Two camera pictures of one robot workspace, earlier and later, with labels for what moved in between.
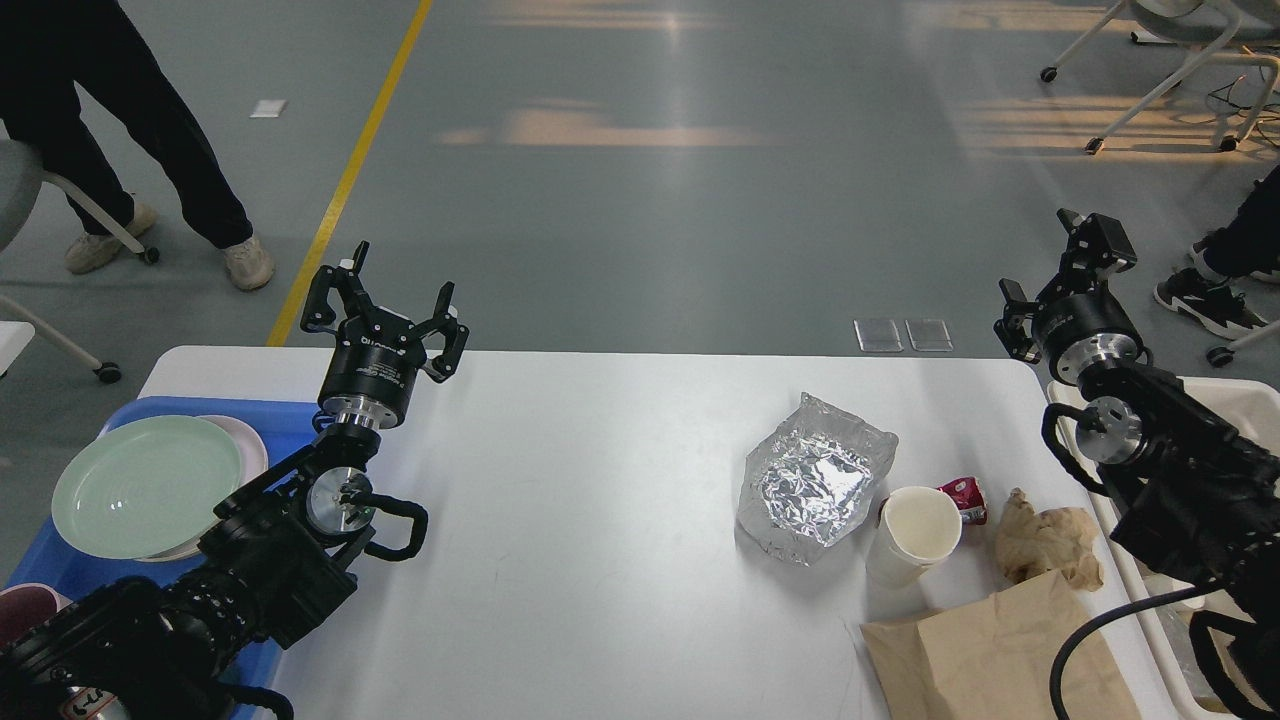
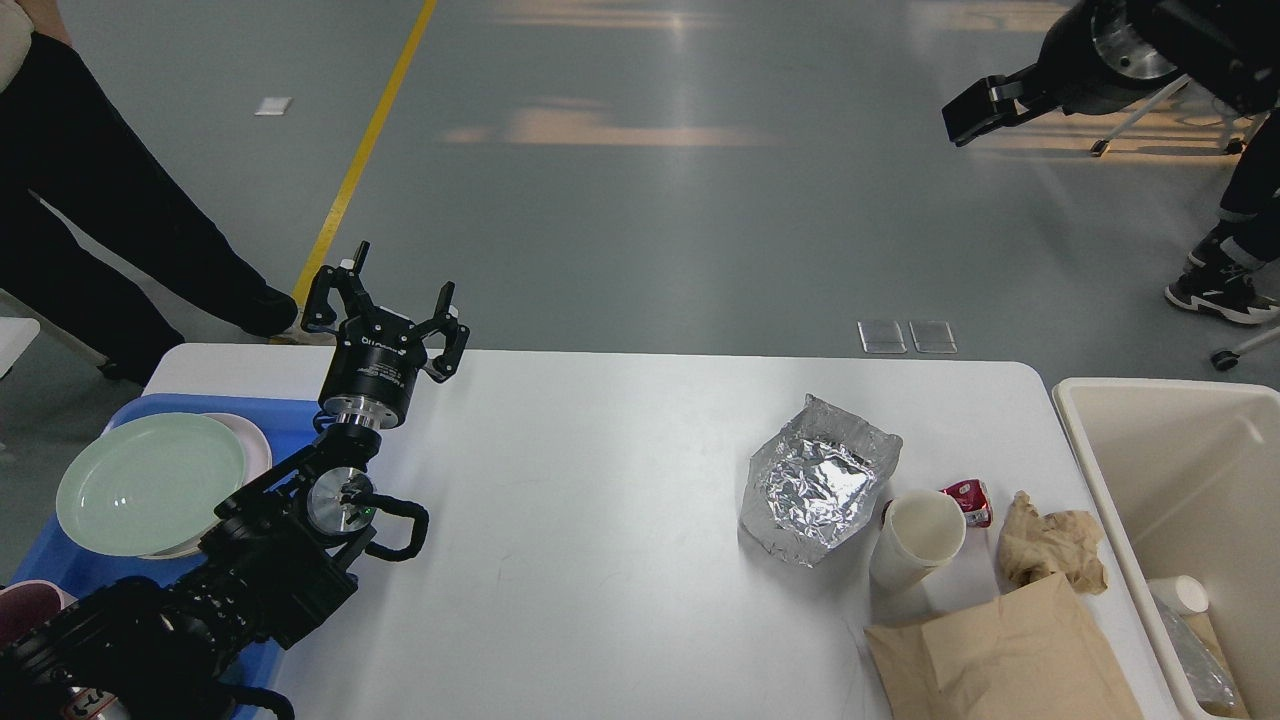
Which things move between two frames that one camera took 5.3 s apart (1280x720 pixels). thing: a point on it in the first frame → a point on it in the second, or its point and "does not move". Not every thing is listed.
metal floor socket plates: x=883 y=335 does not move
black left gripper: x=372 y=369 does not move
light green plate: x=146 y=488 does not move
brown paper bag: x=995 y=658 does not move
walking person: x=46 y=48 → x=61 y=140
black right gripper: x=1076 y=332 → x=1097 y=57
